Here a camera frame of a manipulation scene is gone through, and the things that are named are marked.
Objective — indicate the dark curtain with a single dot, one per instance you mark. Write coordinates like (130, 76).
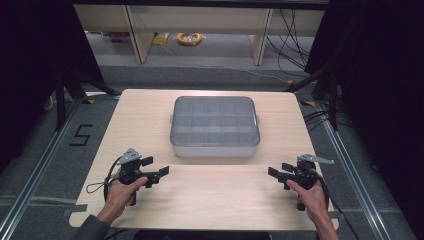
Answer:
(383, 83)
(30, 66)

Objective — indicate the grey compartment box, clear lid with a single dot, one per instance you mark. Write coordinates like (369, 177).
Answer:
(215, 126)

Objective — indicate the yellow packet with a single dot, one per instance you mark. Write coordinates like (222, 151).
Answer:
(160, 40)

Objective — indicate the aluminium floor rail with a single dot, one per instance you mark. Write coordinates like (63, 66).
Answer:
(40, 166)
(353, 173)

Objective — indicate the black metal stand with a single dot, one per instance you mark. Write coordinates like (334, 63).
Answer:
(60, 100)
(333, 100)

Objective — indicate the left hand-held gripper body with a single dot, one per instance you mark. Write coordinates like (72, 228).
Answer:
(128, 171)

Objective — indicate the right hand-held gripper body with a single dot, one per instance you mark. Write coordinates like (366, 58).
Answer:
(305, 175)

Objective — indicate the person's left hand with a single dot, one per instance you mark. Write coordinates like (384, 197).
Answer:
(121, 196)

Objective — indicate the person's right hand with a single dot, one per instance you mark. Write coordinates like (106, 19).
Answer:
(310, 200)

